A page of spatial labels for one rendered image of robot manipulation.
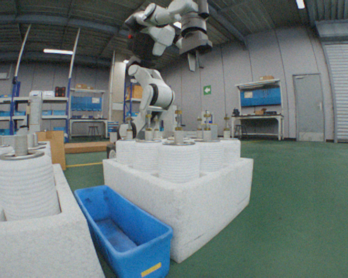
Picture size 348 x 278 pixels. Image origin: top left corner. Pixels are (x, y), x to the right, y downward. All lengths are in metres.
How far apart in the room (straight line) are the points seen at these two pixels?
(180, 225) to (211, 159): 0.19
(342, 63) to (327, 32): 1.00
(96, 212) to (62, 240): 0.32
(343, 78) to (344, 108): 0.88
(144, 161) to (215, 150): 0.18
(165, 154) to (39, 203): 0.24
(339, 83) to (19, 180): 5.74
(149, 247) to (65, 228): 0.12
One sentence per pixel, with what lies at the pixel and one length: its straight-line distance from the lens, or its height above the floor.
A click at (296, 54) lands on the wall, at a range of 5.91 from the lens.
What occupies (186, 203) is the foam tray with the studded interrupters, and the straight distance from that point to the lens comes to 0.29.
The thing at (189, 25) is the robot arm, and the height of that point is 0.62.
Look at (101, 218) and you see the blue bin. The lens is 0.53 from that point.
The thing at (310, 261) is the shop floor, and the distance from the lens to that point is 0.44.
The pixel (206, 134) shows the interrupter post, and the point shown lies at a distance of 0.44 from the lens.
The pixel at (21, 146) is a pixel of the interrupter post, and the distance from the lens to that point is 0.25.
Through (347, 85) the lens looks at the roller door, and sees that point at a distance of 5.66.
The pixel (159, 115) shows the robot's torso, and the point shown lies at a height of 0.39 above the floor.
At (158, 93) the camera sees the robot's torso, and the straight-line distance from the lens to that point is 0.93.
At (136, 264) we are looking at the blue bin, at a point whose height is 0.09.
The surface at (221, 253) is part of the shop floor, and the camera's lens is 0.41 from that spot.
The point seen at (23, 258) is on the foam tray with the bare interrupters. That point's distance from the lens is 0.24.
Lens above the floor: 0.28
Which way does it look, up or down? 3 degrees down
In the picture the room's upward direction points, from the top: straight up
